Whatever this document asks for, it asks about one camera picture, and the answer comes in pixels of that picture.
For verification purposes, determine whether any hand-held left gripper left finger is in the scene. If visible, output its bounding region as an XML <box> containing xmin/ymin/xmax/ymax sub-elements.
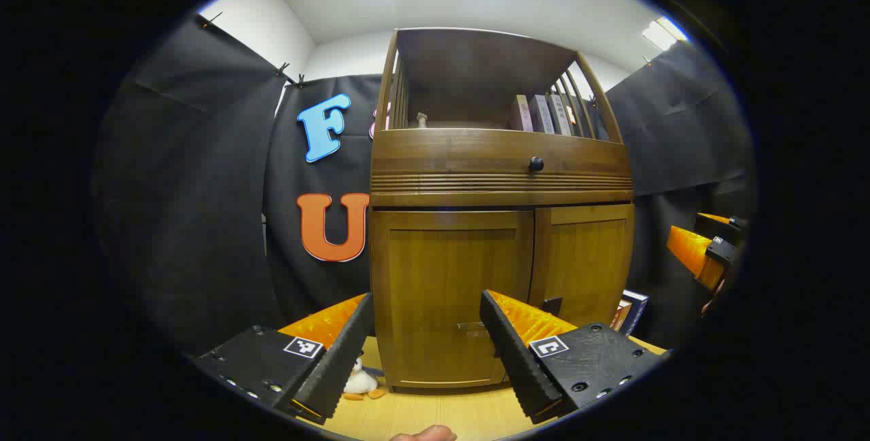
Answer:
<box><xmin>192</xmin><ymin>292</ymin><xmax>377</xmax><ymax>426</ymax></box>

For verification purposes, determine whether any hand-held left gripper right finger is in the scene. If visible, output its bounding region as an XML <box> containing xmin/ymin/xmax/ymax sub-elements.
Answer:
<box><xmin>479</xmin><ymin>289</ymin><xmax>672</xmax><ymax>425</ymax></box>

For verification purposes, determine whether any wooden shoe cabinet door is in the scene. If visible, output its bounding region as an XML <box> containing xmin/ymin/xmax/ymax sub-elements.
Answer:
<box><xmin>370</xmin><ymin>209</ymin><xmax>535</xmax><ymax>389</ymax></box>
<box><xmin>529</xmin><ymin>202</ymin><xmax>636</xmax><ymax>330</ymax></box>

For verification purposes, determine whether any wooden double-door shoe cabinet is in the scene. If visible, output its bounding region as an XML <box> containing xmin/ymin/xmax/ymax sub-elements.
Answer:
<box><xmin>369</xmin><ymin>27</ymin><xmax>637</xmax><ymax>394</ymax></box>

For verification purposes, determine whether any penguin plush toy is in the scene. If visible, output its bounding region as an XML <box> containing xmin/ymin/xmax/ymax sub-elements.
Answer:
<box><xmin>343</xmin><ymin>355</ymin><xmax>389</xmax><ymax>402</ymax></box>

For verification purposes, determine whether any blue hardcover book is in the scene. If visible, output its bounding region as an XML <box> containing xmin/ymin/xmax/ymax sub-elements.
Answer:
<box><xmin>622</xmin><ymin>289</ymin><xmax>650</xmax><ymax>337</ymax></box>

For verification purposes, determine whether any ceiling light panel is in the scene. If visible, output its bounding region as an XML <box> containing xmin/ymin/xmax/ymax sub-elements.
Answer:
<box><xmin>642</xmin><ymin>16</ymin><xmax>689</xmax><ymax>52</ymax></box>

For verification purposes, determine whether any black backdrop cloth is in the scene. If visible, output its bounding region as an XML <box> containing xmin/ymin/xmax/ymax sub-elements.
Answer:
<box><xmin>92</xmin><ymin>13</ymin><xmax>755</xmax><ymax>360</ymax></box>

